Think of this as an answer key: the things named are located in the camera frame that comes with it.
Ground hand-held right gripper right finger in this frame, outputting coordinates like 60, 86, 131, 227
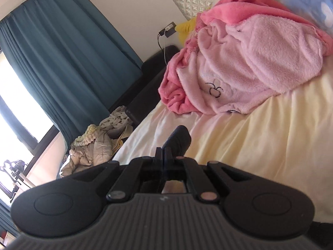
164, 156, 245, 203

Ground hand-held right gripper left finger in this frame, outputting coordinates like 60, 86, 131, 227
56, 148, 165, 201

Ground black drawstring pants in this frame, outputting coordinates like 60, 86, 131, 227
161, 125, 192, 160

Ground beige clothes pile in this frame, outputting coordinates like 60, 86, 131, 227
59, 106, 135, 178

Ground black sofa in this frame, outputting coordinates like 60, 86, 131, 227
107, 45, 180, 129

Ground pink fleece blanket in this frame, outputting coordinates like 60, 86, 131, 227
158, 0, 333, 115

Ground yellow plush toy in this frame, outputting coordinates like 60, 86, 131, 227
175, 16, 199, 44

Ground dark framed window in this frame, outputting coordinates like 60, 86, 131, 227
0, 45, 61, 202

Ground garment steamer stand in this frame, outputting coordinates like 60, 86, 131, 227
0, 160, 30, 188

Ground wide blue curtain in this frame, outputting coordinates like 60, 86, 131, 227
0, 0, 144, 148

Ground narrow blue curtain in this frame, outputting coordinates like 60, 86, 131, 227
0, 200, 19, 241

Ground charger cable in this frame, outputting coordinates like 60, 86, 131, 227
157, 32, 169, 66

